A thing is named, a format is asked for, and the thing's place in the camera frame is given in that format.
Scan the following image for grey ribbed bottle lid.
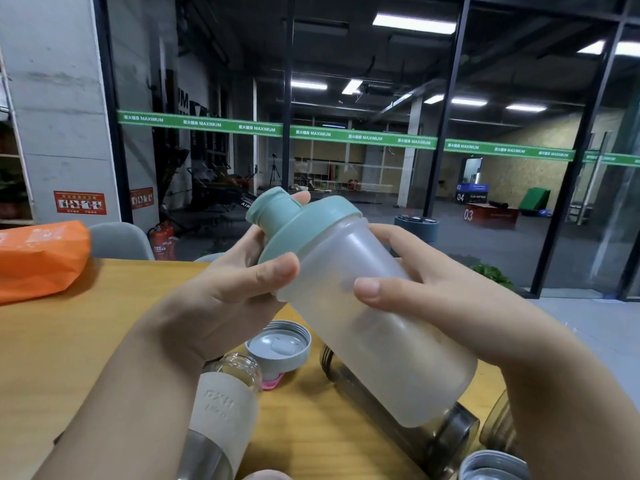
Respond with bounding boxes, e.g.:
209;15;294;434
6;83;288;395
457;450;531;480

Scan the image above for teal shaker lid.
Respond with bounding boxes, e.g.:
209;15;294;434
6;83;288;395
246;187;363;268

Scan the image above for teal round stool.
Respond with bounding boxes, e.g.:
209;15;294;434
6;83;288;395
394;215;441;258

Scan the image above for red fire extinguishers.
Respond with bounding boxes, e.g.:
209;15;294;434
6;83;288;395
148;221;177;262

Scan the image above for person's left forearm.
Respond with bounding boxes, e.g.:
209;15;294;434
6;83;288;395
30;315;213;480

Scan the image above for person's right hand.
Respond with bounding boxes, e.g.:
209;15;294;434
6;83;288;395
353;224;546;376

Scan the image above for smoky clear glass bottle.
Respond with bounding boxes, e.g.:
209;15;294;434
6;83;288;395
479;390;522;460

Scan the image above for blue plyo box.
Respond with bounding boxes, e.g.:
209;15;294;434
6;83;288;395
455;183;494;206

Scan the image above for black tripod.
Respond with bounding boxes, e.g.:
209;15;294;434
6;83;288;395
266;153;284;191

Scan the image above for black exercise machine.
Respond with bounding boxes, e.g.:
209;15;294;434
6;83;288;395
159;145;262;218

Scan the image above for smoky dark glass bottle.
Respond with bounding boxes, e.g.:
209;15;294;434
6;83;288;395
320;345;481;480

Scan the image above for person's right forearm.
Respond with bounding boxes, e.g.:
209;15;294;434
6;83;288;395
500;315;640;480

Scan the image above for orange plastic bag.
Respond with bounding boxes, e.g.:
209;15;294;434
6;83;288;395
0;220;92;306

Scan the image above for frosted plastic shaker bottle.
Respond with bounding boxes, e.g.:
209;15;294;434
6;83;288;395
276;215;478;428

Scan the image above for white shelf rack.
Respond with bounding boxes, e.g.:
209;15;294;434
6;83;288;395
0;50;37;229

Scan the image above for green striped glass banner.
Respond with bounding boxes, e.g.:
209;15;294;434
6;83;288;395
117;110;640;168

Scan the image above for person's left hand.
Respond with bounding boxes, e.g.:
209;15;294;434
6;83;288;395
142;191;312;368

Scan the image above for glass bottle with white sleeve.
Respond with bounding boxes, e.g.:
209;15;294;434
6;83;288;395
175;352;264;480

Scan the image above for red plyo box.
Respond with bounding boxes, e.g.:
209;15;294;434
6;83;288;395
462;205;520;230

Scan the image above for green plant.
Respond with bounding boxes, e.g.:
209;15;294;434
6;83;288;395
469;264;516;291

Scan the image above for green gym mat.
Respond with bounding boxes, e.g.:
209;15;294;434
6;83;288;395
518;187;551;216

